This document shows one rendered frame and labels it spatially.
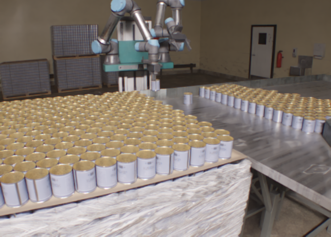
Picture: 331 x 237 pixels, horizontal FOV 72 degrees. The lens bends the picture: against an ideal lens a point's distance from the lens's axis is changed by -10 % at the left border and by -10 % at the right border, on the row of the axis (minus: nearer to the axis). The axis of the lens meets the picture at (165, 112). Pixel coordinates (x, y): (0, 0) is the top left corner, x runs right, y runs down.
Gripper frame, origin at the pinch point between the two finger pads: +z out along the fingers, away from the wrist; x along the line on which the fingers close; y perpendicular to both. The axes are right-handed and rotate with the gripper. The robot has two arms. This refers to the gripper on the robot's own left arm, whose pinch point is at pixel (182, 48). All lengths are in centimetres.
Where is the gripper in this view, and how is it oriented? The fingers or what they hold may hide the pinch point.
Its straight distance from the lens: 193.9
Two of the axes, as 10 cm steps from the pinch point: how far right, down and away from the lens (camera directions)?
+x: -8.8, 1.4, -4.6
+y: -3.4, 5.0, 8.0
